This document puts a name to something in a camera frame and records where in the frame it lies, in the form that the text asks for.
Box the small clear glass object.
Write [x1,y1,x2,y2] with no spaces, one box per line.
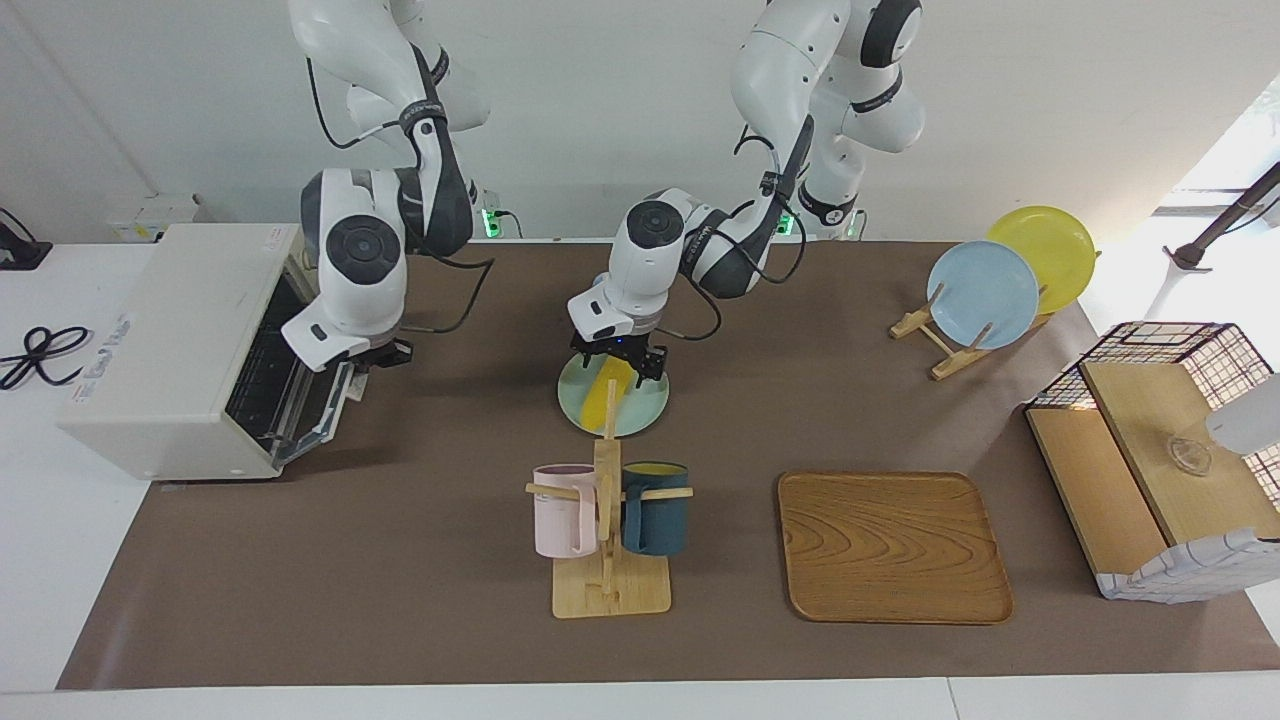
[1165,435,1213,476]

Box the black clamp base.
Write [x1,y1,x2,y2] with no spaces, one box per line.
[0,208,53,271]

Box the pale green plate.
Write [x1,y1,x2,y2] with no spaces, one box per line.
[557,352,670,438]

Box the yellow corn cob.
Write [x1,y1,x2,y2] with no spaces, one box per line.
[583,360,633,433]

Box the cream toaster oven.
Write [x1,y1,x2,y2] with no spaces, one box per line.
[57,223,356,481]

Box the loose black cable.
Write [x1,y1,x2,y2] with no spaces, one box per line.
[0,325,93,391]

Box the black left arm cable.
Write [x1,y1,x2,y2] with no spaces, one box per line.
[660,125,813,343]

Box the white rounded device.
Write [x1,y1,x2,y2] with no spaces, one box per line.
[1205,373,1280,456]

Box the wooden plate rack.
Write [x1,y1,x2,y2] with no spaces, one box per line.
[890,283,1061,381]

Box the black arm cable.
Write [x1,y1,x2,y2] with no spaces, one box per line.
[660,125,813,343]
[305,58,496,336]

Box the yellow plate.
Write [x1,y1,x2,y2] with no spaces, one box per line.
[987,206,1098,316]

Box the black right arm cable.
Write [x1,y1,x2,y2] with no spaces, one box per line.
[305,58,496,336]

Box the pink mug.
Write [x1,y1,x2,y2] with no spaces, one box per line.
[533,463,601,559]

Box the wooden mug tree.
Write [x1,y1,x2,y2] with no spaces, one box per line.
[526,378,694,619]

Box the white power strip box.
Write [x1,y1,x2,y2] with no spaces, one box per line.
[105,193,201,243]

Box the brown table mat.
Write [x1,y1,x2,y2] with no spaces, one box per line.
[55,240,1280,691]

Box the wooden serving tray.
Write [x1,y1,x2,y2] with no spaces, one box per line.
[778,471,1015,625]

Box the light blue plate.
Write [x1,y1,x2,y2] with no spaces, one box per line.
[928,241,1041,351]

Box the dark blue mug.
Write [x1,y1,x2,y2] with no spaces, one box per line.
[620,461,690,557]

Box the wire basket wooden shelf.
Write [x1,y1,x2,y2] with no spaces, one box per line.
[1025,322,1280,603]

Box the black tripod stand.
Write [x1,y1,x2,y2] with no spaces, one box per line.
[1163,160,1280,273]

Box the glass oven door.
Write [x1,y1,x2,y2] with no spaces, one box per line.
[268,335,357,473]

